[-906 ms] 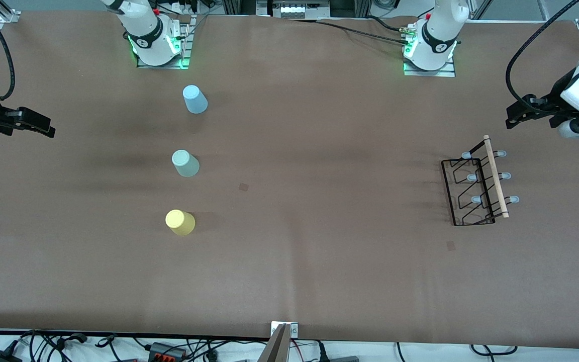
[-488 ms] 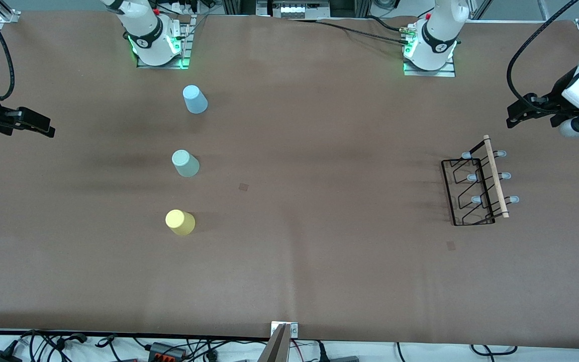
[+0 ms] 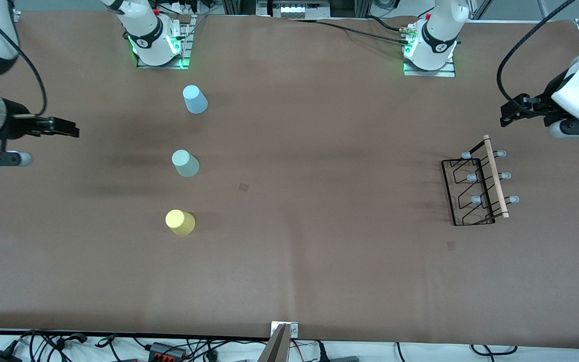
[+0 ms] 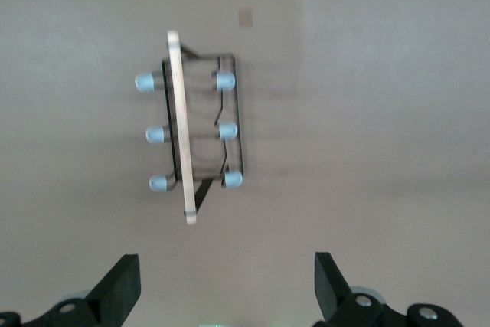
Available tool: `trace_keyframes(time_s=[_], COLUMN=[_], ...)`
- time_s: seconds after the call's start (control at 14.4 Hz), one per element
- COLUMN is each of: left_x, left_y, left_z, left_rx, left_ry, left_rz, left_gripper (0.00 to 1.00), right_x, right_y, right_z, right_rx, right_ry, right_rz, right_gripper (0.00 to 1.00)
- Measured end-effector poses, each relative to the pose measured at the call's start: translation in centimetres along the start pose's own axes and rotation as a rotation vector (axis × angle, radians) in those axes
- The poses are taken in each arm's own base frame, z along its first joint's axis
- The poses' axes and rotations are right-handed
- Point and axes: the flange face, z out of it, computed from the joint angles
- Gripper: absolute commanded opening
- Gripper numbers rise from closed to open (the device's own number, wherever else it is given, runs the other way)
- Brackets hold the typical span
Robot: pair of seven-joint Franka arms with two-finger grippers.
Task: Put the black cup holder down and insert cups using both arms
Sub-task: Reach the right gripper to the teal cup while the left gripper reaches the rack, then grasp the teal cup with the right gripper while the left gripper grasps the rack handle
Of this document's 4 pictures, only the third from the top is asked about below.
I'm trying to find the black wire cup holder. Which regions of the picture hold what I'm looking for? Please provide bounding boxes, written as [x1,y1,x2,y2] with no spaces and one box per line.
[441,135,520,226]

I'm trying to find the mint green plastic cup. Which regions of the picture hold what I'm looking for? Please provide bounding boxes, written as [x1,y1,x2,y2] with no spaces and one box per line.
[171,150,200,177]

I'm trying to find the yellow plastic cup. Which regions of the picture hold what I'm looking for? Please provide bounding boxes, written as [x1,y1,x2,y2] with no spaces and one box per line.
[165,210,196,236]

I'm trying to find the light blue plastic cup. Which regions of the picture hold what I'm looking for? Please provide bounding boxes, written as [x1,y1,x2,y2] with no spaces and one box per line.
[182,85,209,114]

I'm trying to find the brown table cover sheet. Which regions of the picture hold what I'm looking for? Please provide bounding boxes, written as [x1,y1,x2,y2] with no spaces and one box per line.
[0,11,579,348]

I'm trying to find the orange black connector block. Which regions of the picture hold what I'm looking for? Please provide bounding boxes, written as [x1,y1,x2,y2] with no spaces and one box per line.
[148,342,187,360]

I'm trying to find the white power strip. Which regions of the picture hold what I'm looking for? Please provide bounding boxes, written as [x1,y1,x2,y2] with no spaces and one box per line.
[268,0,331,20]

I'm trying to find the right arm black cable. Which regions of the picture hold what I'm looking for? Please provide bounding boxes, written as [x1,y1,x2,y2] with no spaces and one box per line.
[0,5,49,117]

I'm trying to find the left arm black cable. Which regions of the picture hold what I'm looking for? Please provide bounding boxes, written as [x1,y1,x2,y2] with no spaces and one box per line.
[497,0,577,104]

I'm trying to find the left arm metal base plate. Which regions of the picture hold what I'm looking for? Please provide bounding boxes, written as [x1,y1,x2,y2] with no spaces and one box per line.
[403,55,456,77]

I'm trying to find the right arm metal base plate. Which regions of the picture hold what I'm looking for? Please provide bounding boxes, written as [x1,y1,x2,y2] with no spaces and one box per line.
[136,15,192,69]

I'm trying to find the black cable to arm base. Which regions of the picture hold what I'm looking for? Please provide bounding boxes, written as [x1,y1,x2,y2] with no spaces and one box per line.
[289,16,413,46]

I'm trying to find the tangled black cables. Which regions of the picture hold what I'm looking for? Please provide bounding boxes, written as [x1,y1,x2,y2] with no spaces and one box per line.
[18,329,119,362]

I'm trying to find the black looped cable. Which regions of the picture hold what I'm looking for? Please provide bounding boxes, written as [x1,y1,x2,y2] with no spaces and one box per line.
[470,344,517,355]

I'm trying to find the small metal bracket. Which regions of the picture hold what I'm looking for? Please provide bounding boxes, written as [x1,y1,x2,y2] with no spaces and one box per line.
[271,322,299,337]

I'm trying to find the grey camera mount bar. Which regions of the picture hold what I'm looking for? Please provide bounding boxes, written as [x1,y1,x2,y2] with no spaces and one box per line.
[257,324,292,362]

